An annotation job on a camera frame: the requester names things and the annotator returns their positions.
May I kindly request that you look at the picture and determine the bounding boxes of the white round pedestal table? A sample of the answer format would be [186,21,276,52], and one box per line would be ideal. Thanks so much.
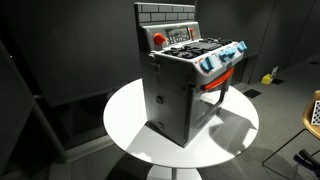
[102,77,260,180]

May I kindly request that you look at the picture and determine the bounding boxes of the black stove griddle plate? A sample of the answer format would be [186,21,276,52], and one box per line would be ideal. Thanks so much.
[189,40,223,52]

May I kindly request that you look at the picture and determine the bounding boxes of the gray toy stove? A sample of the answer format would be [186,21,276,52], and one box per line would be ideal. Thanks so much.
[133,2,248,148]

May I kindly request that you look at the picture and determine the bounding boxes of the black stove burner grate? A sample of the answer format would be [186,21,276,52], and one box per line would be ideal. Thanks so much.
[162,44,202,60]
[207,37,233,47]

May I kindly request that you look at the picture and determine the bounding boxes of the purple black clamp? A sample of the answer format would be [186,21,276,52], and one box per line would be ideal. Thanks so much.
[293,149,320,178]

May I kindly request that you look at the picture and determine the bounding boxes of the stove button display panel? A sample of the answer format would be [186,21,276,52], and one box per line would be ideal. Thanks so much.
[164,26,191,46]

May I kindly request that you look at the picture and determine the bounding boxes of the black floor mat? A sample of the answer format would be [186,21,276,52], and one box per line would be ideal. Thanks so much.
[270,77,285,86]
[243,89,263,99]

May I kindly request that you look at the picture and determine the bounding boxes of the gray oven door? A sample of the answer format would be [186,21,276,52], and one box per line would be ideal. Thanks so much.
[191,66,236,134]

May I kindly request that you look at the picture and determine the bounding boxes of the orange oven door handle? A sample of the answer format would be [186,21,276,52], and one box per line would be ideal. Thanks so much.
[200,68,235,92]

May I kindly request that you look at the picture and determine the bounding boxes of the tan chair with wire legs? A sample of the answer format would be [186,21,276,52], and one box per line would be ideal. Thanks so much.
[262,89,320,180]

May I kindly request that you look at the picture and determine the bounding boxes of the small yellow box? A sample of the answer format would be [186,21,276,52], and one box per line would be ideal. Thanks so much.
[260,73,273,85]

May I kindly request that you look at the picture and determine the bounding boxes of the blue stove knob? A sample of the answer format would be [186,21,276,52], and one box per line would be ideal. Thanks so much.
[236,40,248,53]
[198,55,218,74]
[218,49,230,64]
[227,46,238,60]

